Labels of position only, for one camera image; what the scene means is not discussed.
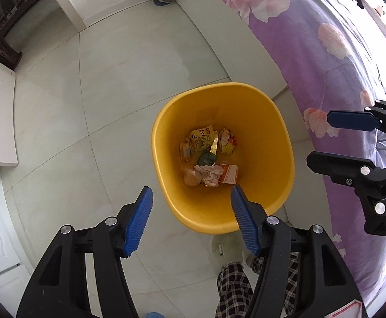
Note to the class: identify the yellow red chip bag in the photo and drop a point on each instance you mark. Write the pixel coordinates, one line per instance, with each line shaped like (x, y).
(227, 142)

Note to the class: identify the white orange medicine box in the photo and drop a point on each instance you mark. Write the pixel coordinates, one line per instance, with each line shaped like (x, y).
(229, 174)

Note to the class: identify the yellow trash bin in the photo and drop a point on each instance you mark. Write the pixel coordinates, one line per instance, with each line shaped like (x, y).
(263, 153)

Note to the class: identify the yellow-green snack bag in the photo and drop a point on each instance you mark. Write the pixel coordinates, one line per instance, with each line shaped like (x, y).
(197, 141)

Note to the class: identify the green plastic wrapper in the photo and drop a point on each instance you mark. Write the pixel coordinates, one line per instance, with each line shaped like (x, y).
(207, 158)

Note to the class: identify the plaid pajama leg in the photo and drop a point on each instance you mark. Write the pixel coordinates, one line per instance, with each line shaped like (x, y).
(235, 291)

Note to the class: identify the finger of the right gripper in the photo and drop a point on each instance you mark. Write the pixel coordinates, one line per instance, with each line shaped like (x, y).
(373, 117)
(340, 168)

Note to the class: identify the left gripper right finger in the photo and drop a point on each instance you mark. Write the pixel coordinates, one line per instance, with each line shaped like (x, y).
(325, 286)

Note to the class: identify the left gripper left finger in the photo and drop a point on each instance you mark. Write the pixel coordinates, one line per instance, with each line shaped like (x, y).
(58, 285)

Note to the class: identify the grey paper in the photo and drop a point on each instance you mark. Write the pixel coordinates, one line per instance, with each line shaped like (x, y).
(210, 174)

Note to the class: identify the purple floral bed sheet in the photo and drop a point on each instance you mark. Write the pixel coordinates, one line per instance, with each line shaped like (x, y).
(332, 56)

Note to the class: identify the long yellow box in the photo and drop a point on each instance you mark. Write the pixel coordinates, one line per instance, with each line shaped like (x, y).
(214, 147)

